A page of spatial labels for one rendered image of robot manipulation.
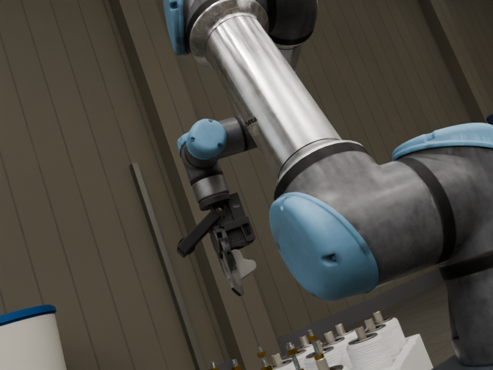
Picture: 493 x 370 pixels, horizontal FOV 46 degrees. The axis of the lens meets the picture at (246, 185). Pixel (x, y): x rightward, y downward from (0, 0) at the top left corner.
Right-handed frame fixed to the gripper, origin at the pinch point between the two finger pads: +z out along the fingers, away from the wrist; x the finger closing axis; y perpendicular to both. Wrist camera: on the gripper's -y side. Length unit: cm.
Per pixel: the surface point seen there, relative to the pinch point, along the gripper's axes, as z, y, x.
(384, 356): 26.0, 30.9, 13.5
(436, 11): -229, 402, 417
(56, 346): -7, -58, 162
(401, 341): 28, 45, 33
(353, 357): 24.2, 24.7, 16.3
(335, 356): 22.8, 21.7, 20.5
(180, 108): -139, 53, 261
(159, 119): -132, 35, 253
